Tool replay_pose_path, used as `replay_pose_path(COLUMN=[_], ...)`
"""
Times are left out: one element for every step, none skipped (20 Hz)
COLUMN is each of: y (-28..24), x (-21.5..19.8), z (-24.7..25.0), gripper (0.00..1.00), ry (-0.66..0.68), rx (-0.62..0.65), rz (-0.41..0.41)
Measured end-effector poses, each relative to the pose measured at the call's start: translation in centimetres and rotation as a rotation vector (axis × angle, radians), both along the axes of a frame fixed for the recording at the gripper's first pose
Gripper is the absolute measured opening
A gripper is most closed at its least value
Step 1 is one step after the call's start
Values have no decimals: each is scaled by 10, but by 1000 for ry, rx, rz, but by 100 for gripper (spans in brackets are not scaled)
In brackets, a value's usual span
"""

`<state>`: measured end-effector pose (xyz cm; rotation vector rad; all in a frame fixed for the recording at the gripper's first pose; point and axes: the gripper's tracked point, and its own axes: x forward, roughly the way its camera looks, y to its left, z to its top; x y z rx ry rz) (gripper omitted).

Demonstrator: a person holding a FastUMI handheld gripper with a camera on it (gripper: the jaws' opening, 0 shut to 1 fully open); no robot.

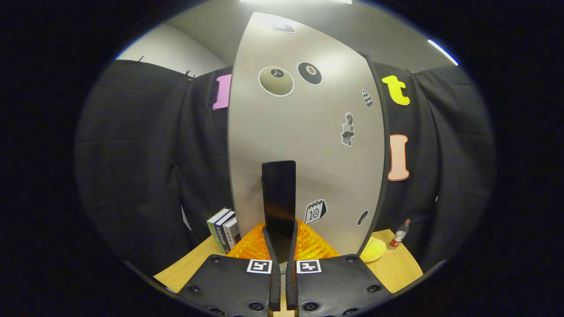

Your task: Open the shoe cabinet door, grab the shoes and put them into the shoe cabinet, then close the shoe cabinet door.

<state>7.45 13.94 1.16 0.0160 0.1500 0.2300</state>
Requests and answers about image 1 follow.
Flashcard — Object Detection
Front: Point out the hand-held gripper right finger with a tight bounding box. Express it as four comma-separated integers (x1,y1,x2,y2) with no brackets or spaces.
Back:
286,220,393,317

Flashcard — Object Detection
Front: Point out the green and white book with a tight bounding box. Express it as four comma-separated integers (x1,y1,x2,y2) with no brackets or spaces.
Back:
206,208,230,255

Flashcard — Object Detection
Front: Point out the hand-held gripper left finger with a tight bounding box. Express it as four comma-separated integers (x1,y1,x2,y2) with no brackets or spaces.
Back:
178,222,281,317

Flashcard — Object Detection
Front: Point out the narrow ceiling light strip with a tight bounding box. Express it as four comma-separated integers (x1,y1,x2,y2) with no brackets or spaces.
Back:
427,39,459,66

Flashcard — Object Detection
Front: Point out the dark blue book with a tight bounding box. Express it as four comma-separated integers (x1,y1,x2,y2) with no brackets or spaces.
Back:
215,211,237,254

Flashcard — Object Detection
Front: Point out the clear plastic bottle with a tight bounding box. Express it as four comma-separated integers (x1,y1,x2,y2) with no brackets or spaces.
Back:
388,219,411,251

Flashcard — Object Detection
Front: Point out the wide ceiling light panel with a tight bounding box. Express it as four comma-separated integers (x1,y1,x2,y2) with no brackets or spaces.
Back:
240,0,353,5

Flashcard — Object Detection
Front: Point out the yellow plush toy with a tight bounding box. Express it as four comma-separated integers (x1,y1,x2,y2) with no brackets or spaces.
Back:
359,236,387,263

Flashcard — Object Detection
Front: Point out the black backdrop cloth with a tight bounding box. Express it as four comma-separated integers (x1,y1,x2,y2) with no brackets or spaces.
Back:
74,59,496,273

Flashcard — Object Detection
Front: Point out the grey shoe cabinet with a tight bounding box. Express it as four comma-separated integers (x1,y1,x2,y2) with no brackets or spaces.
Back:
360,52,393,248

